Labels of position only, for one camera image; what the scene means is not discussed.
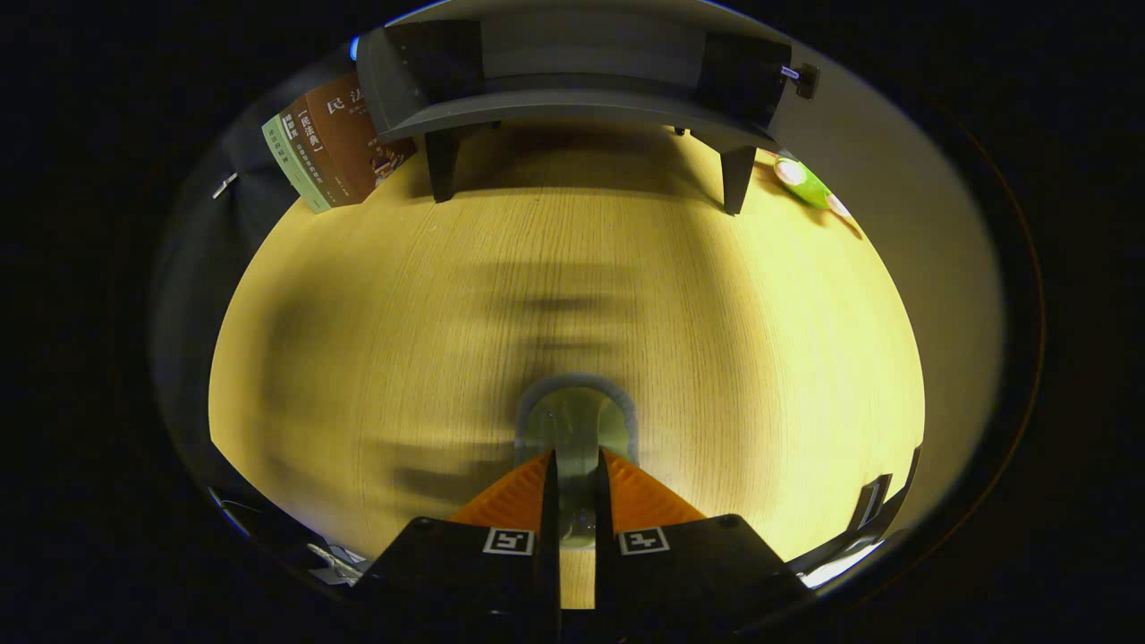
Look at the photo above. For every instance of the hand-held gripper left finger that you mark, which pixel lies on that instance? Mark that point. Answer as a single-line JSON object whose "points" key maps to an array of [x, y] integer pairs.
{"points": [[547, 572]]}

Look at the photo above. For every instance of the black door hinge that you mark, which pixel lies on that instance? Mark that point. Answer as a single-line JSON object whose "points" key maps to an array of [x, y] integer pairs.
{"points": [[805, 80]]}

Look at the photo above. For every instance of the green object with grey base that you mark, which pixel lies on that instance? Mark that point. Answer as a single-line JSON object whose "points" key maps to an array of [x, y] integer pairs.
{"points": [[577, 420]]}

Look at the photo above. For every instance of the pink and green plush toy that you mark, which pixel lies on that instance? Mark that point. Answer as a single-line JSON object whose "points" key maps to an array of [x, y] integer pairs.
{"points": [[805, 183]]}

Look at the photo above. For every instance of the grey cabinet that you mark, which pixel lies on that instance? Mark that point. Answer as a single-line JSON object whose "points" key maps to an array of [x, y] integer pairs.
{"points": [[555, 103]]}

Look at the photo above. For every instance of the wooden peg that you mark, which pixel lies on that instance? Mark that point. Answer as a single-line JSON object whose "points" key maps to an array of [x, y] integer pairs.
{"points": [[224, 185]]}

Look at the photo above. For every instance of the black backdrop cloth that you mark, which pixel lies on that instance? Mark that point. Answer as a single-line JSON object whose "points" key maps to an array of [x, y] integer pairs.
{"points": [[183, 268]]}

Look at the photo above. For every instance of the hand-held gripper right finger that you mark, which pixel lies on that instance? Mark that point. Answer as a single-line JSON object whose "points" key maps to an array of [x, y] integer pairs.
{"points": [[606, 572]]}

